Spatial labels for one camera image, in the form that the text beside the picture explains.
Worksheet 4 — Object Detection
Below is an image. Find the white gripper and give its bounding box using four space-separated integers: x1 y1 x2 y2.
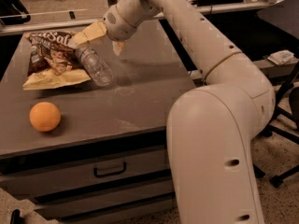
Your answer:
72 4 136 56

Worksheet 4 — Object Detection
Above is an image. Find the clear plastic water bottle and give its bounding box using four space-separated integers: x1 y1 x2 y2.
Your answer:
68 39 114 88

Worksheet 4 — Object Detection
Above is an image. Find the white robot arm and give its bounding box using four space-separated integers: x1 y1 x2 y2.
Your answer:
71 0 276 224

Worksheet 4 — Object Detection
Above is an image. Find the brown chip bag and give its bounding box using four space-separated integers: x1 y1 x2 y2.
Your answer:
22 31 91 91

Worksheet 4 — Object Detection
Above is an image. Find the orange fruit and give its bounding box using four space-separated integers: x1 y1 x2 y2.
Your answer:
29 102 62 132

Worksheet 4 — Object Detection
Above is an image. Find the grey drawer cabinet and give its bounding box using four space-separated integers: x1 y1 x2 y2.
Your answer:
0 21 194 224

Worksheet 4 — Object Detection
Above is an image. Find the white packet on ledge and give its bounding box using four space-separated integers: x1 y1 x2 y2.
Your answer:
267 49 294 65

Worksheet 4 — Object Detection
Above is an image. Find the black chair base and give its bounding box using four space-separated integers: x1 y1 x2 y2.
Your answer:
252 63 299 189

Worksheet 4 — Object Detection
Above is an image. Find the black drawer handle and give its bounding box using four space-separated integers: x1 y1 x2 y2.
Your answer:
93 161 127 178

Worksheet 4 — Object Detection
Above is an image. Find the metal railing frame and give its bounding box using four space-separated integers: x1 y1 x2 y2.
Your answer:
0 0 282 35

